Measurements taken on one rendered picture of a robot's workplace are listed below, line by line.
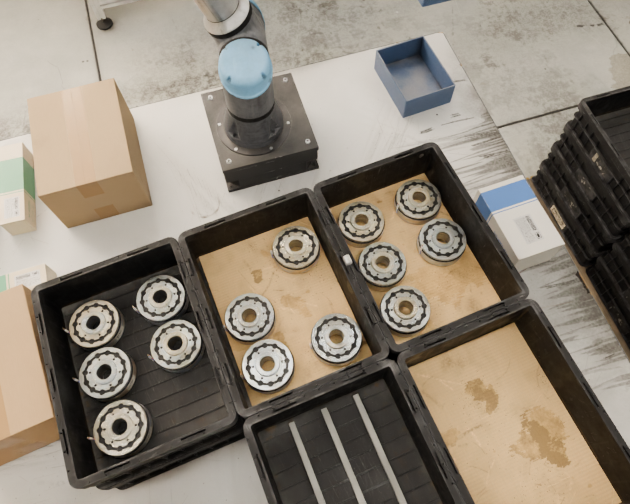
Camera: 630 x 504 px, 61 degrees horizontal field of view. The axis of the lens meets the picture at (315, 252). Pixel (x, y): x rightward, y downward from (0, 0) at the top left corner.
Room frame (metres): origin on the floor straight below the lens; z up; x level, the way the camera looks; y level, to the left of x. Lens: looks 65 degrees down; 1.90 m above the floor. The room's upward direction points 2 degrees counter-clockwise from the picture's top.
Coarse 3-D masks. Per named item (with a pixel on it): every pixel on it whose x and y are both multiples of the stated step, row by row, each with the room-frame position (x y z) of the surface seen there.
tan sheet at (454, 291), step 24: (384, 192) 0.65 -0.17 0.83; (336, 216) 0.59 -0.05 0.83; (384, 216) 0.58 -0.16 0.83; (384, 240) 0.52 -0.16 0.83; (408, 240) 0.52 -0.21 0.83; (384, 264) 0.46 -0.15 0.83; (408, 264) 0.46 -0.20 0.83; (456, 264) 0.46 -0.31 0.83; (432, 288) 0.40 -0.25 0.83; (456, 288) 0.40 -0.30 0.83; (480, 288) 0.40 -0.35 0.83; (408, 312) 0.35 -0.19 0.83; (432, 312) 0.35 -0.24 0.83; (456, 312) 0.35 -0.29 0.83
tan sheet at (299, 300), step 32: (288, 224) 0.57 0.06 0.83; (224, 256) 0.50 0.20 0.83; (256, 256) 0.49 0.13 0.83; (320, 256) 0.49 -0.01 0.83; (224, 288) 0.42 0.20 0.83; (256, 288) 0.42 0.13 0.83; (288, 288) 0.42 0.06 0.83; (320, 288) 0.41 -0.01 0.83; (224, 320) 0.35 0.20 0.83; (288, 320) 0.34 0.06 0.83
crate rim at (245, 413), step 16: (304, 192) 0.59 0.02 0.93; (256, 208) 0.56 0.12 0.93; (320, 208) 0.55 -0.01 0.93; (208, 224) 0.52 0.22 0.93; (336, 240) 0.48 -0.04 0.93; (336, 256) 0.44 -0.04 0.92; (192, 272) 0.42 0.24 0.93; (352, 272) 0.41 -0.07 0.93; (352, 288) 0.37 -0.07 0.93; (208, 320) 0.32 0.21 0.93; (368, 320) 0.31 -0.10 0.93; (224, 352) 0.25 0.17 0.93; (384, 352) 0.24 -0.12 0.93; (224, 368) 0.22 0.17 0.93; (352, 368) 0.22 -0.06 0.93; (304, 384) 0.19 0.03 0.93; (320, 384) 0.19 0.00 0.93; (240, 400) 0.17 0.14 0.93; (272, 400) 0.17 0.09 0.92
